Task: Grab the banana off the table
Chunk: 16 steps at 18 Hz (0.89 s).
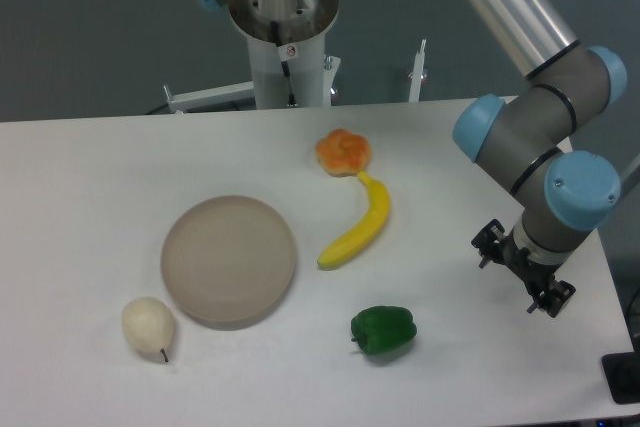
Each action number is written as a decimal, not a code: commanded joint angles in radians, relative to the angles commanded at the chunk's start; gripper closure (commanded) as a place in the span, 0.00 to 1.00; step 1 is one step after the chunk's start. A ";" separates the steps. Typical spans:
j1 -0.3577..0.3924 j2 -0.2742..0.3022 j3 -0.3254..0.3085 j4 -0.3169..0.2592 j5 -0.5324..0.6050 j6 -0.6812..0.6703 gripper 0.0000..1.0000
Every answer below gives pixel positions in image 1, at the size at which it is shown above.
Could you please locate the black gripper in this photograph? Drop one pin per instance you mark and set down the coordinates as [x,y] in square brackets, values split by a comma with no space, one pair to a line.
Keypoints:
[548,294]

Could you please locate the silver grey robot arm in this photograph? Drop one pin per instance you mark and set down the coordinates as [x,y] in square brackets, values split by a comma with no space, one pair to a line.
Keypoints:
[564,196]

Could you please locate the yellow banana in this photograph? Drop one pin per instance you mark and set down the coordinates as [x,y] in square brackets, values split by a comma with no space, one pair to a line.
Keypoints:
[354,241]

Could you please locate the black device at table edge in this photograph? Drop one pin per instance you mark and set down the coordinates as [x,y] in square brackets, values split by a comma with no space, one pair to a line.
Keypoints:
[622,375]

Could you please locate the green bell pepper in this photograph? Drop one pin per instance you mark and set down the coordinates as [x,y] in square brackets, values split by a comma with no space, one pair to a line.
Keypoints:
[381,329]

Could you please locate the orange bread roll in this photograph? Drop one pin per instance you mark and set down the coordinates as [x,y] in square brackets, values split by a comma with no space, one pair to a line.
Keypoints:
[343,153]

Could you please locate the beige round plate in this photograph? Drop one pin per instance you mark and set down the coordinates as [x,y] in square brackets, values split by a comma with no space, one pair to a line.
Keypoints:
[228,261]

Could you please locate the pale white pear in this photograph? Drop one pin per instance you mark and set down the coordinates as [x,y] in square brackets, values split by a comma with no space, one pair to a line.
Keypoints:
[148,326]

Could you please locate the white metal bracket right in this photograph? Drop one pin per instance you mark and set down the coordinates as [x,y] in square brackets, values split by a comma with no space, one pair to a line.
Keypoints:
[418,73]

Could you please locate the white metal bracket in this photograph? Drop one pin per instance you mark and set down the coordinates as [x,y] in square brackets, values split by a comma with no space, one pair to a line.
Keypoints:
[215,99]
[418,73]

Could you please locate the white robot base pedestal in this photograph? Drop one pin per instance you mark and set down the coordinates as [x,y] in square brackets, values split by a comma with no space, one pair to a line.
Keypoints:
[286,47]

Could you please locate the white metal bracket left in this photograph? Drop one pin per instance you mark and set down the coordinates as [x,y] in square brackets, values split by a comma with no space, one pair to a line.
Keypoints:
[215,99]

